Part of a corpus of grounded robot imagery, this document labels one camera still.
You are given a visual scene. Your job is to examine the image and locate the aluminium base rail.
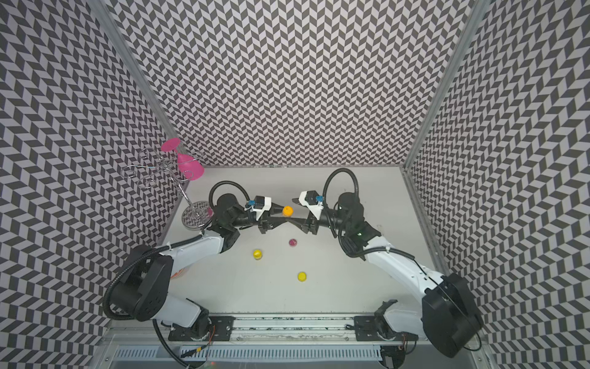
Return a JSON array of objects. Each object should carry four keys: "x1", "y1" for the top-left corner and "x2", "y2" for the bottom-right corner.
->
[{"x1": 105, "y1": 313, "x2": 490, "y2": 347}]

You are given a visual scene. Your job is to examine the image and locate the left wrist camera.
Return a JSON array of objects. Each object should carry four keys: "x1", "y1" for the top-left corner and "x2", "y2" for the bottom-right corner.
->
[{"x1": 245, "y1": 195, "x2": 272, "y2": 221}]

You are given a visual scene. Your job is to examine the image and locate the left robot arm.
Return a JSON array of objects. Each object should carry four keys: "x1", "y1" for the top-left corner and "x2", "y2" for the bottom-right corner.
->
[{"x1": 102, "y1": 181, "x2": 293, "y2": 327}]

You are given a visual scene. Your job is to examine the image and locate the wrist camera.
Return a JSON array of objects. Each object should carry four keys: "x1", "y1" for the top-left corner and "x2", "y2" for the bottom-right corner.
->
[
  {"x1": 245, "y1": 195, "x2": 272, "y2": 221},
  {"x1": 297, "y1": 190, "x2": 324, "y2": 220}
]

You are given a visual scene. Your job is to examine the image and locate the orange jar lid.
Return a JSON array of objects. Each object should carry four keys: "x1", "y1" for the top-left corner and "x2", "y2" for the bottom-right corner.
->
[{"x1": 282, "y1": 206, "x2": 293, "y2": 218}]

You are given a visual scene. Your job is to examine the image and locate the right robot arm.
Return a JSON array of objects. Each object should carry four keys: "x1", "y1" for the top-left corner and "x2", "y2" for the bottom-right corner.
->
[{"x1": 291, "y1": 168, "x2": 484, "y2": 358}]

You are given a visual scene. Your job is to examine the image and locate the chrome wire glass rack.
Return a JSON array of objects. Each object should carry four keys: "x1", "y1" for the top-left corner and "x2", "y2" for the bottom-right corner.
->
[{"x1": 119, "y1": 149, "x2": 212, "y2": 232}]

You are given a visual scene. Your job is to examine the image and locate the yellow paint jar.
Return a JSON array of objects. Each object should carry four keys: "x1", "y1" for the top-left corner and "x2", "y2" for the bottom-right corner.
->
[{"x1": 253, "y1": 249, "x2": 263, "y2": 260}]

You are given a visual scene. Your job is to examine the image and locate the pink plastic wine glass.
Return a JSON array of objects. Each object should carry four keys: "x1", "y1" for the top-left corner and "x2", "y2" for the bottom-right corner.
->
[{"x1": 161, "y1": 138, "x2": 205, "y2": 181}]

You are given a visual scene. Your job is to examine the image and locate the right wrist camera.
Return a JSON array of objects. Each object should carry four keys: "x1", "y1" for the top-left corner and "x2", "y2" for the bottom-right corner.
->
[{"x1": 297, "y1": 190, "x2": 324, "y2": 220}]

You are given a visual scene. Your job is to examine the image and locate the orange patterned plate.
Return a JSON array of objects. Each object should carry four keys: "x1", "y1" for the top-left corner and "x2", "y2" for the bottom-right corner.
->
[{"x1": 171, "y1": 269, "x2": 185, "y2": 280}]

